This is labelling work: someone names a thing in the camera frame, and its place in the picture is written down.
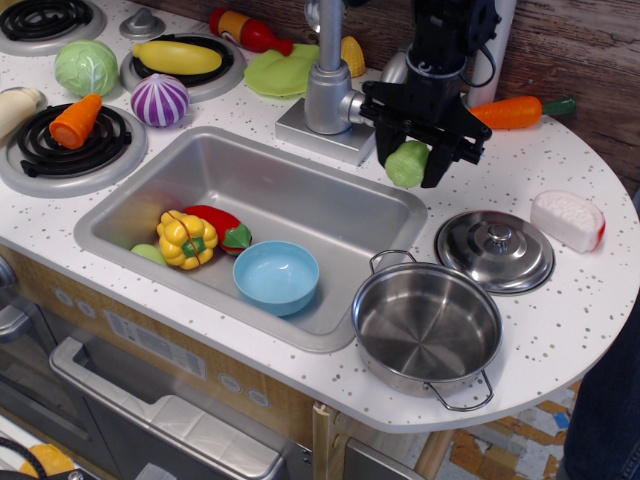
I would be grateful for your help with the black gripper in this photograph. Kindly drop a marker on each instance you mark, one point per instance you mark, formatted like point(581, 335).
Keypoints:
point(428, 107)

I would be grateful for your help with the light green toy broccoli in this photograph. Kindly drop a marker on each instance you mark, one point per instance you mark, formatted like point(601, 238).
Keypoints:
point(406, 166)

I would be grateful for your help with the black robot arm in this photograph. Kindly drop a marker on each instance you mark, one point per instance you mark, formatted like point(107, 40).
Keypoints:
point(449, 33)

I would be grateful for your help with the stainless steel pan lid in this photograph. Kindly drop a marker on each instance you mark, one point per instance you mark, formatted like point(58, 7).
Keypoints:
point(503, 253)

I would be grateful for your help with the silver toy faucet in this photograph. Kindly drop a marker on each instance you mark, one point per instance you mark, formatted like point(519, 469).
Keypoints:
point(327, 120)

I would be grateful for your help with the whole orange toy carrot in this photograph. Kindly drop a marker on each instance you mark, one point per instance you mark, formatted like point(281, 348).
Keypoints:
point(521, 112)

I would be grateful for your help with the grey support pole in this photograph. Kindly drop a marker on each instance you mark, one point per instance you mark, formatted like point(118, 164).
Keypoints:
point(485, 76)

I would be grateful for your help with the yellow toy corn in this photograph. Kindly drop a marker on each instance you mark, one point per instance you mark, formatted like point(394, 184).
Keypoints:
point(352, 54)

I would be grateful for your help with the silver sink basin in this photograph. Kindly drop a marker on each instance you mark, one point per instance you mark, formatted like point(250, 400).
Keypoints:
point(342, 219)

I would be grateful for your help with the green toy lettuce leaf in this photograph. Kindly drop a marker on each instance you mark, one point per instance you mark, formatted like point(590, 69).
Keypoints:
point(275, 75)

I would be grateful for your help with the white toy cauliflower piece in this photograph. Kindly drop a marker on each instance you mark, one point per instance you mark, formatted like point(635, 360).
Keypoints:
point(569, 218)

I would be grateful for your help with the light blue plastic bowl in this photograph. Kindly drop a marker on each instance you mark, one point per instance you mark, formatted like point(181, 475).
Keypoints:
point(278, 277)

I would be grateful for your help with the red toy ketchup bottle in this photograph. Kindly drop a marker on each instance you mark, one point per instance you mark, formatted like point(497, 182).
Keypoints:
point(247, 32)

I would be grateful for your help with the red toy chili pepper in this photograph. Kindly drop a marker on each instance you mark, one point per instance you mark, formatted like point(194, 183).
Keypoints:
point(233, 235)

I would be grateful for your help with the back right stove burner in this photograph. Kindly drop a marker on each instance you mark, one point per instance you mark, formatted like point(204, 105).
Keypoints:
point(200, 87)

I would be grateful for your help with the stove burner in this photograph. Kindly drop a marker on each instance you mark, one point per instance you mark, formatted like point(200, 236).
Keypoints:
point(42, 28)
point(35, 164)
point(200, 87)

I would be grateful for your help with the yellow toy bell pepper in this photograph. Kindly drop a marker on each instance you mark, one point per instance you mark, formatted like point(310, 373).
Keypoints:
point(186, 241)

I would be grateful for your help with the purple striped toy onion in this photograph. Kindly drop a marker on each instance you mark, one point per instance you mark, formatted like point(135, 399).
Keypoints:
point(160, 100)

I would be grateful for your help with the yellow toy squash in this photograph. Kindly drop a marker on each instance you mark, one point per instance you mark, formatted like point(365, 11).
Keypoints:
point(177, 58)

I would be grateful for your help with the small green toy vegetable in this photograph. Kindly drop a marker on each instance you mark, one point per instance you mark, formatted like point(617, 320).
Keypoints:
point(150, 252)

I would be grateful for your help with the grey stove knob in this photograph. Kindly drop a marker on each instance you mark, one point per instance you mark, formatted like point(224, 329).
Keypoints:
point(142, 25)

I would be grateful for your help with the front left stove burner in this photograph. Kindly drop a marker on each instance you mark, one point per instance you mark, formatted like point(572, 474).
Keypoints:
point(35, 164)

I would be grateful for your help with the green toy cabbage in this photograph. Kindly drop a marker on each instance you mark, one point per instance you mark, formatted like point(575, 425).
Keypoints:
point(86, 66)

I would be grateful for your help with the orange toy carrot half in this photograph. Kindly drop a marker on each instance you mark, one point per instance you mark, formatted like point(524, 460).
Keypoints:
point(72, 127)

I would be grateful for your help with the back left stove burner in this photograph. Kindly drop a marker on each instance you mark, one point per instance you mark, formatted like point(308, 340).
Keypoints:
point(42, 28)

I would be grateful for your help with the white toy mushroom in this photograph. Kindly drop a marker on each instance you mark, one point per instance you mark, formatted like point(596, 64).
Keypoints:
point(17, 106)

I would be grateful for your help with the orange toy on floor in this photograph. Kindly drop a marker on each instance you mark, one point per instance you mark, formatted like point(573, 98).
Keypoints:
point(52, 459)

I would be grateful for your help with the silver oven door handle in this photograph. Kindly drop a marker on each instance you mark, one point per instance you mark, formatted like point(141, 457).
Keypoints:
point(169, 437)

